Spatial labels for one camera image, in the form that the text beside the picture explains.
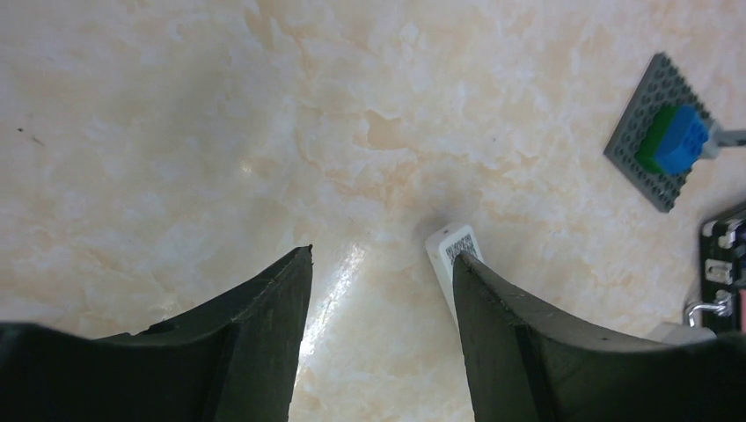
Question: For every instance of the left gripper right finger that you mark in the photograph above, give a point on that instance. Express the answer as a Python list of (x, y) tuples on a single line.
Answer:
[(527, 360)]

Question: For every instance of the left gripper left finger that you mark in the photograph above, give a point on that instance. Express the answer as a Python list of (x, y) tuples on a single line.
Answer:
[(233, 358)]

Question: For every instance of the white remote control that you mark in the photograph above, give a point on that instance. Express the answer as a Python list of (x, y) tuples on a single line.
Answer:
[(443, 247)]

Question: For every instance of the black poker chip case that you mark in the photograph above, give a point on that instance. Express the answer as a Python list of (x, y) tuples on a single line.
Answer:
[(721, 256)]

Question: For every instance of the grey lego baseplate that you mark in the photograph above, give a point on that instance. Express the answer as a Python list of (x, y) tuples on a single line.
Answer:
[(638, 133)]

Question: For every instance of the blue lego brick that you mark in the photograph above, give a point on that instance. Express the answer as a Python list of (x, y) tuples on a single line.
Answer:
[(682, 142)]

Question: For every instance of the grey lego tower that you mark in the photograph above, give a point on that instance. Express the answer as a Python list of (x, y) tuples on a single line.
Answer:
[(719, 138)]

